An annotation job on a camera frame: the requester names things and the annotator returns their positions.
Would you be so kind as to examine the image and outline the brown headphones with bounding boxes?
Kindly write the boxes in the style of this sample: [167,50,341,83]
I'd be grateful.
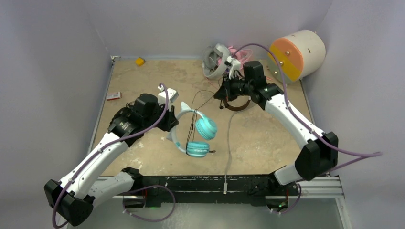
[222,96,251,112]

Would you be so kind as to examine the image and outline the black headphones with cable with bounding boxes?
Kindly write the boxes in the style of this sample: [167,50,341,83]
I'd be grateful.
[126,101,135,109]

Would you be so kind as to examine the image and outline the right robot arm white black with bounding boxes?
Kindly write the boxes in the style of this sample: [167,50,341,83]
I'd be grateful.
[214,58,338,194]

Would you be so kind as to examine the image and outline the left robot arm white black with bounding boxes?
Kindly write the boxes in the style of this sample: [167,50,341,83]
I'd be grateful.
[44,89,179,229]

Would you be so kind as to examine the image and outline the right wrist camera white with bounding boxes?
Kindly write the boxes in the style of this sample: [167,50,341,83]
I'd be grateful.
[224,56,241,80]

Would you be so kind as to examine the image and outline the round drawer cabinet orange yellow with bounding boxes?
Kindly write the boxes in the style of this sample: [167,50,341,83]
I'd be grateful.
[267,30,326,84]

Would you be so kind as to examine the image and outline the white usb cable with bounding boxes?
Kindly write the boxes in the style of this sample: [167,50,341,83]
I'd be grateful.
[223,104,251,195]

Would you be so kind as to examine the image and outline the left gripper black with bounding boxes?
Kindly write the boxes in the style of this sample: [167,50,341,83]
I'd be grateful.
[143,101,178,132]

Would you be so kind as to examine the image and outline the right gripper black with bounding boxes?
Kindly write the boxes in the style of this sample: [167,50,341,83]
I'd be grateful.
[214,73,254,102]

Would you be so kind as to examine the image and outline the pink headphones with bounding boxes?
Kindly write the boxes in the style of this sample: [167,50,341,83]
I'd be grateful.
[228,46,253,64]

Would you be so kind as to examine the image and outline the yellow small object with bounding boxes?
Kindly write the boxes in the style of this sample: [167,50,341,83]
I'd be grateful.
[134,57,146,66]

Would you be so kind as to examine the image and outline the small red white box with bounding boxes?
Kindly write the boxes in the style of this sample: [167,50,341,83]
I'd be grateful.
[106,92,122,101]

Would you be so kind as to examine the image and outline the teal white cat headphones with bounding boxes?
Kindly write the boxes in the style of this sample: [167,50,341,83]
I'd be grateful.
[166,96,218,158]

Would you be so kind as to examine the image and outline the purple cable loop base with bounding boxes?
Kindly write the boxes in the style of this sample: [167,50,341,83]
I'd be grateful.
[122,182,177,221]

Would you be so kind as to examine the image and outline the grey white headphones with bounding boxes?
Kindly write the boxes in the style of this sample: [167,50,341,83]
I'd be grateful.
[202,43,231,79]

